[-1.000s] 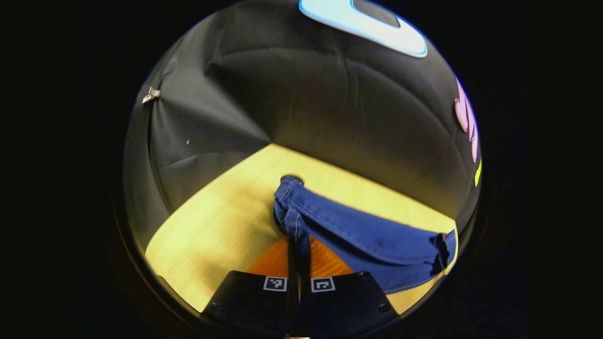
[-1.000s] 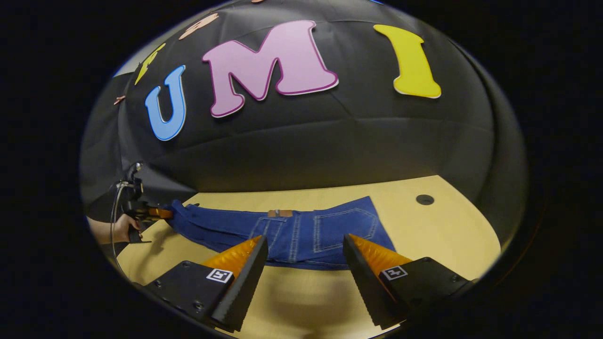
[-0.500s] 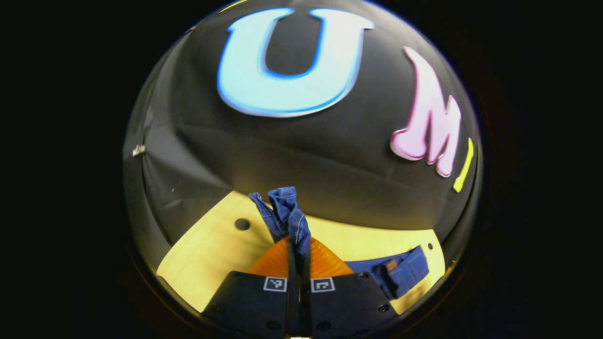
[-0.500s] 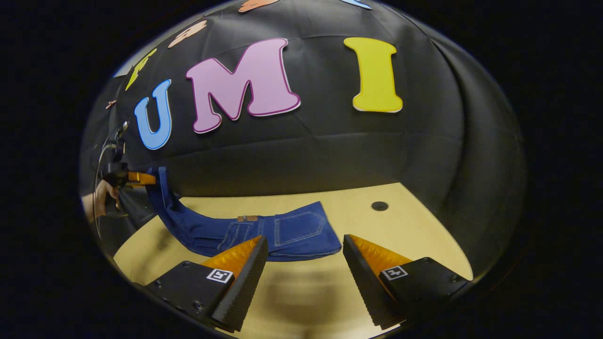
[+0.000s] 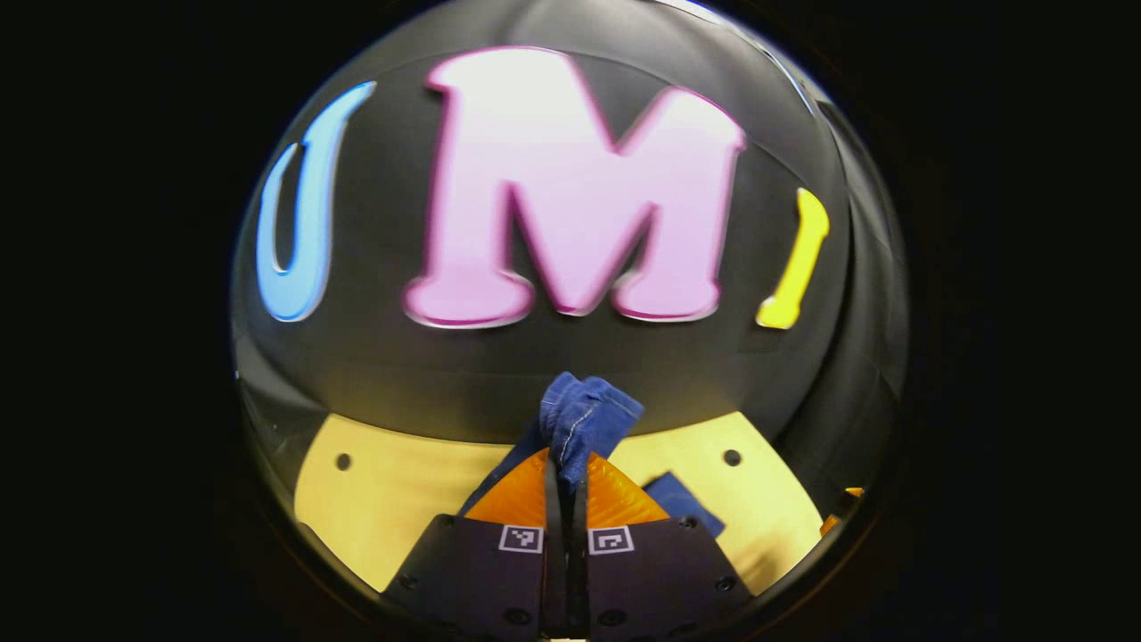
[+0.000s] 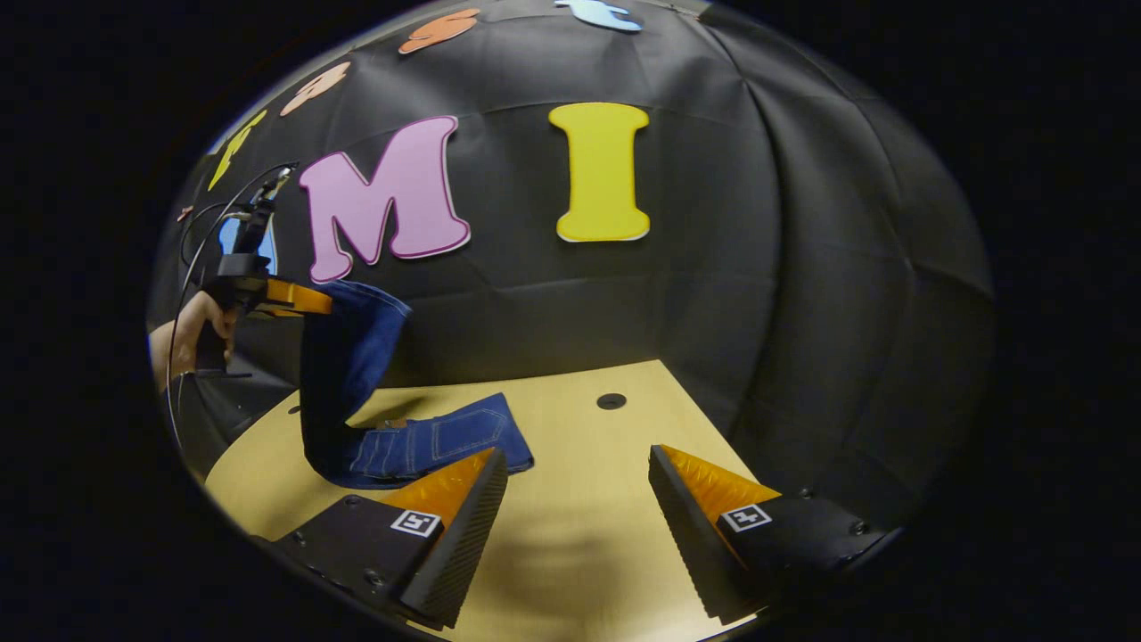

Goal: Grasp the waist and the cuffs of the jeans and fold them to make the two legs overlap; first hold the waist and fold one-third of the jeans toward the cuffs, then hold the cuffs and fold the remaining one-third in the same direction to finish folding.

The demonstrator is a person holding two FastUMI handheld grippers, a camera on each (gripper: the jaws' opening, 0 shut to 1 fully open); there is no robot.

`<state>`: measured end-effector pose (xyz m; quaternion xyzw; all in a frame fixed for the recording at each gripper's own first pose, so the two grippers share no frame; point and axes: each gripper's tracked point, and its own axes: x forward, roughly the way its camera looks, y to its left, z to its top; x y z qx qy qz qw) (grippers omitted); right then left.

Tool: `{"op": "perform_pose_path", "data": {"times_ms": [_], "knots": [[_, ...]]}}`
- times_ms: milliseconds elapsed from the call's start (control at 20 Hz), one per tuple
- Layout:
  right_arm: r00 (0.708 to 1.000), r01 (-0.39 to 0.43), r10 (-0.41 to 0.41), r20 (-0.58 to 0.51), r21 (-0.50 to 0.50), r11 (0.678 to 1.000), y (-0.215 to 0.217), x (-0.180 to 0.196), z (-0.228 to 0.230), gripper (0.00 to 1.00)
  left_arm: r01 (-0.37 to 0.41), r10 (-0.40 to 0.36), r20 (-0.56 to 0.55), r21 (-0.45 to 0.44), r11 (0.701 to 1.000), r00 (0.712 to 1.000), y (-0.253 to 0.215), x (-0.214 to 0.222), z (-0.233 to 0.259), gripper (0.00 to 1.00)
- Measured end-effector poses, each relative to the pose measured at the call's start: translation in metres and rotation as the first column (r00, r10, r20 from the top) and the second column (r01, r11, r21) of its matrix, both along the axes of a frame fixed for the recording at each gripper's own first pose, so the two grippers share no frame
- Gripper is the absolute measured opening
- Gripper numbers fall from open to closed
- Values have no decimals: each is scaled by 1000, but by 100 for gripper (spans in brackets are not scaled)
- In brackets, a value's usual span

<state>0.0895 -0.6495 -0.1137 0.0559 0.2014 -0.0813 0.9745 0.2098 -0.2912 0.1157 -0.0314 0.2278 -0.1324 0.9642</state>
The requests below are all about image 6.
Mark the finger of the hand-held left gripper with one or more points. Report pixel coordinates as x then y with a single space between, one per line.
299 299

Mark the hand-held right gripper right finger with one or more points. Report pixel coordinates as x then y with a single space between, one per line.
686 544

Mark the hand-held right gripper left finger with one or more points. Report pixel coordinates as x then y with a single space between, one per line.
463 544

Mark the blue jeans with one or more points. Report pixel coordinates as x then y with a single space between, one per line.
352 357

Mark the black round table grommet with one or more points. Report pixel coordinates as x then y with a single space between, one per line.
611 401

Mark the black backdrop cloth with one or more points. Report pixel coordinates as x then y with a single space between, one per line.
713 267

